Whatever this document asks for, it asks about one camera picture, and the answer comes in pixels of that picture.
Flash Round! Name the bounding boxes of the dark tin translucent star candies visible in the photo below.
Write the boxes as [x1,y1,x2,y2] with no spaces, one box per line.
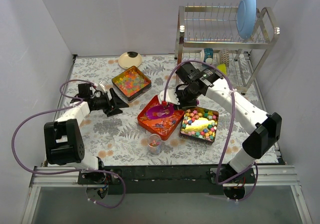
[111,66,152,102]

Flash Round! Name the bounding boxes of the dark tin pastel star candies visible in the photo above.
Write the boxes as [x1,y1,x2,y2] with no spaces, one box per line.
[179,107,219,146]

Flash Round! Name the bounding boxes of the purple plastic scoop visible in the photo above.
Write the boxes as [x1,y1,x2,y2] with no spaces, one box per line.
[140,95,185,120]

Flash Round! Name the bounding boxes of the orange tin of lollipops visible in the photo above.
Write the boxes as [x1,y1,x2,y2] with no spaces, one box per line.
[137,95,185,141]

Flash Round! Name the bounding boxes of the clear glass jar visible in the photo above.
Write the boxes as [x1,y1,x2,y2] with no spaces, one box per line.
[147,134,162,155]

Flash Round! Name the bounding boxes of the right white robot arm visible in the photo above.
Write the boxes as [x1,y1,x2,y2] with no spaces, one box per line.
[172,60,282,185]

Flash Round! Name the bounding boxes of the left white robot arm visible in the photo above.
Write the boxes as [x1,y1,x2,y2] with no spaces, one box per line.
[44,81,129,184]

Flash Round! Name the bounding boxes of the yellow green bowl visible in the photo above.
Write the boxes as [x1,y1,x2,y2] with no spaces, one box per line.
[216,63,227,75]

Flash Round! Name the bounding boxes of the teal white bowl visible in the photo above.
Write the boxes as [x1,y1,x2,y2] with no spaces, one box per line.
[200,48,214,65]

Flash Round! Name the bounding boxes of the floral table mat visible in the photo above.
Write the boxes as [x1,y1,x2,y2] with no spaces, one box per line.
[70,53,251,166]

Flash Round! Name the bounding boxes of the patterned beige bowl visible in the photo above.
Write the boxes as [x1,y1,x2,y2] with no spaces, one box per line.
[218,48,230,67]

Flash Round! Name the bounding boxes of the cream plate black spot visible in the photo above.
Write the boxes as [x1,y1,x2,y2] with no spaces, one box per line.
[118,51,142,69]

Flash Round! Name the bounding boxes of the steel dish rack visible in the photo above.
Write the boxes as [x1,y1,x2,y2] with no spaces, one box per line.
[174,5,280,95]

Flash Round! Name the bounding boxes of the blue plate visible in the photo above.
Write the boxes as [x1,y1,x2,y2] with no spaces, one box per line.
[236,0,257,40]

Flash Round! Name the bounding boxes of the black base bar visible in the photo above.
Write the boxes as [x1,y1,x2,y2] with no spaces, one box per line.
[77,165,256,196]

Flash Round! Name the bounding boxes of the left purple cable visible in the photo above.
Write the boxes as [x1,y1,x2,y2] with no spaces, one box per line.
[11,79,127,209]

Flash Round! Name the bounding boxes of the aluminium frame rail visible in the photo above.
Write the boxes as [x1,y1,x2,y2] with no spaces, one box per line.
[29,165,301,188]

